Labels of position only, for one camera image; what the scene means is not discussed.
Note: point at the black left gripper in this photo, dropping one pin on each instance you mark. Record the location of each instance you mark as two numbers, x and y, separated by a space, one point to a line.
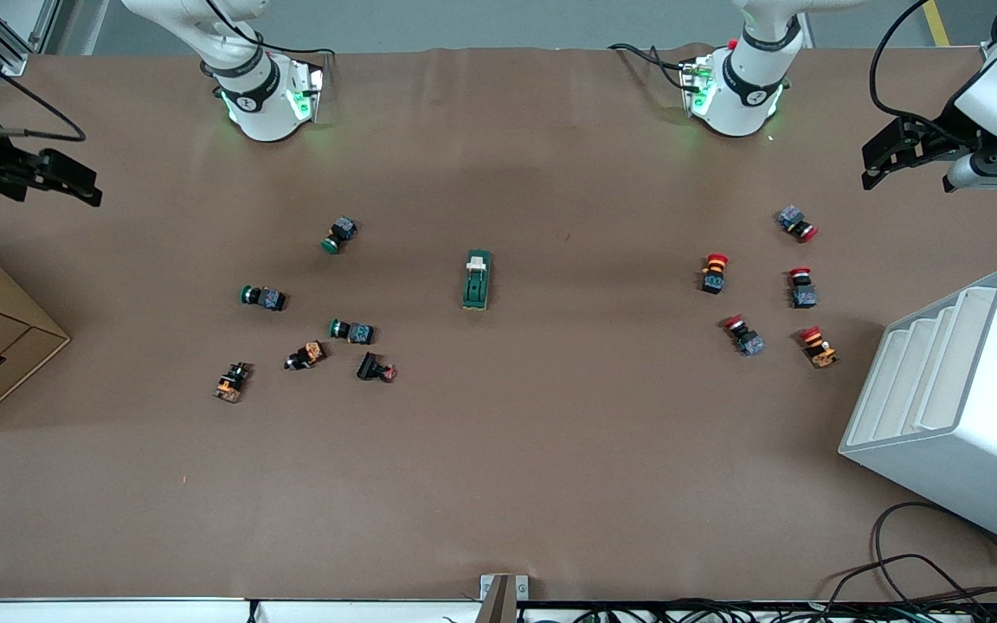
937 135

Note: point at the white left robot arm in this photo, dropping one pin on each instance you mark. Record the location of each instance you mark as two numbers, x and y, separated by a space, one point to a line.
749 86

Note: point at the red silver-ringed push button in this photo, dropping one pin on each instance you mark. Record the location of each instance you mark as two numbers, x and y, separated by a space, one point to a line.
798 223
802 289
744 336

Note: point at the red button orange contact block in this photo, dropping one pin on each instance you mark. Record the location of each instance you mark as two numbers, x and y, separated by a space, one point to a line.
818 346

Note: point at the red orange-ringed button black block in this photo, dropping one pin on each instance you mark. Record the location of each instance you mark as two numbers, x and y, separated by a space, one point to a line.
713 273

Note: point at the green push button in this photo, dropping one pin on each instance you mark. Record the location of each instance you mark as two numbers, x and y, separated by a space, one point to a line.
263 298
338 234
351 330

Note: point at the black button orange contact block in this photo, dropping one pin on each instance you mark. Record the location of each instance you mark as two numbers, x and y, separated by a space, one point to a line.
305 356
232 382

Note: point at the white slotted shelf box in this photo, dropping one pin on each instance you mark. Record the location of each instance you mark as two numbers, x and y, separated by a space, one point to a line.
983 415

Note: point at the black switch red lens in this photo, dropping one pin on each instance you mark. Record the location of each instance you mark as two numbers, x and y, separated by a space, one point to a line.
376 368

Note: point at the grey metal table bracket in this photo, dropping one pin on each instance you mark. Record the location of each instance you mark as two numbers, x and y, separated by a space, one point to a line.
507 597

